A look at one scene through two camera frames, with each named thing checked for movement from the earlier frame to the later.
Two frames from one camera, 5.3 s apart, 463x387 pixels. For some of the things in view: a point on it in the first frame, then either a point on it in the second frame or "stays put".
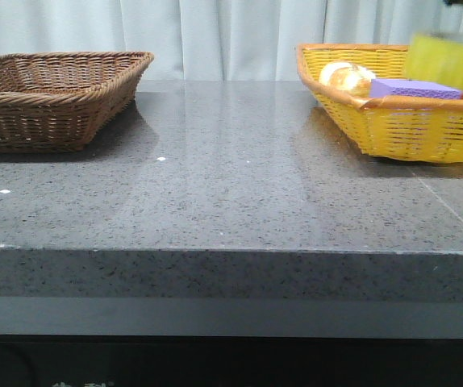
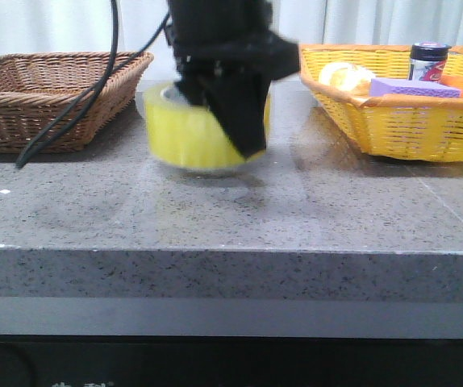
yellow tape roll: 462,64 -> 188,136
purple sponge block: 411,89 stays put
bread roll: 348,76 stays put
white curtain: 209,39 stays put
